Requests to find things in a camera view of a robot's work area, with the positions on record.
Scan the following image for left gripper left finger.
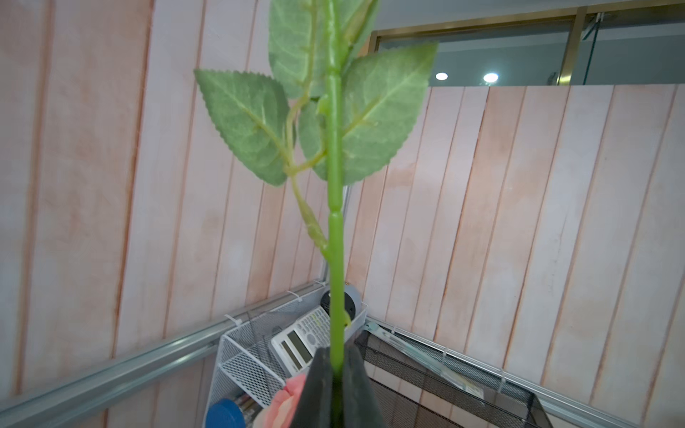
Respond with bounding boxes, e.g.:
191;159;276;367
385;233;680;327
290;348;334;428

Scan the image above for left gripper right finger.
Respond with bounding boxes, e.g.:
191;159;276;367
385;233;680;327
342;343;386;428

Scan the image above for pink rose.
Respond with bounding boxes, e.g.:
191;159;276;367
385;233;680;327
194;1;438;375
252;374;307;428

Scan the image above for white desk calculator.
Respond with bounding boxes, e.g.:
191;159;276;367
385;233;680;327
270;306;330;377

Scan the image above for blue lid jar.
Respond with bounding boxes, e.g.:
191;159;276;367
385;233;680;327
204;399;246;428

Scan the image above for black wire basket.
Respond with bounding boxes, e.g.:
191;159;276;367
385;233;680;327
354;332;553;427

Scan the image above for white wire shelf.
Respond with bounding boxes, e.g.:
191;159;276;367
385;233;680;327
202;282;370;428

